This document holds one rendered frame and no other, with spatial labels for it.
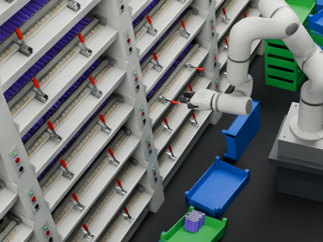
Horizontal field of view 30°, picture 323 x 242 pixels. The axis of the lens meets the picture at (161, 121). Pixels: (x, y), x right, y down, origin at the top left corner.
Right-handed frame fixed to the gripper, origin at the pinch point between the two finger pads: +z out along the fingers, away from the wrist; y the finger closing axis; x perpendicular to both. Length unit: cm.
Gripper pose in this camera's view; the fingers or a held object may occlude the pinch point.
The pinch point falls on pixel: (185, 97)
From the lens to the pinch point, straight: 272.0
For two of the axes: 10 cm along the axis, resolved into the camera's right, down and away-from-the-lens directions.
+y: -4.9, 6.4, -5.9
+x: 2.6, 7.6, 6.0
